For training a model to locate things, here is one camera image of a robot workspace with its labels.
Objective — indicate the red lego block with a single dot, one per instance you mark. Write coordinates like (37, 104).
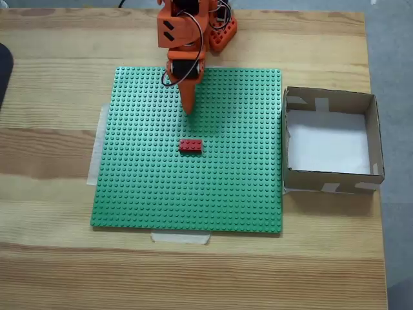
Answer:
(191, 146)

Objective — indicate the green lego baseplate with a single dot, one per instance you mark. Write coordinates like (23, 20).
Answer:
(145, 177)

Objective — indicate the brown cardboard box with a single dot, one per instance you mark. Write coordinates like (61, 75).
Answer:
(335, 184)

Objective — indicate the masking tape strip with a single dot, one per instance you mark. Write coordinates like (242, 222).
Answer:
(95, 155)
(180, 239)

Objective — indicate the white paper sheet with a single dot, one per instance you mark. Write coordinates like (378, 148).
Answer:
(326, 142)

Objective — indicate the black rounded object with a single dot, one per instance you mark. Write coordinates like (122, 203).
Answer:
(4, 74)

